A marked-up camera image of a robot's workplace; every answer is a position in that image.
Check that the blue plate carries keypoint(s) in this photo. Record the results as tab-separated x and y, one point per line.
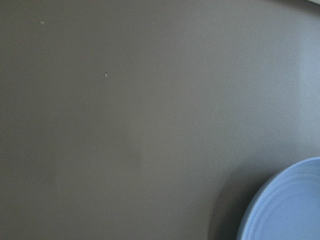
286	207

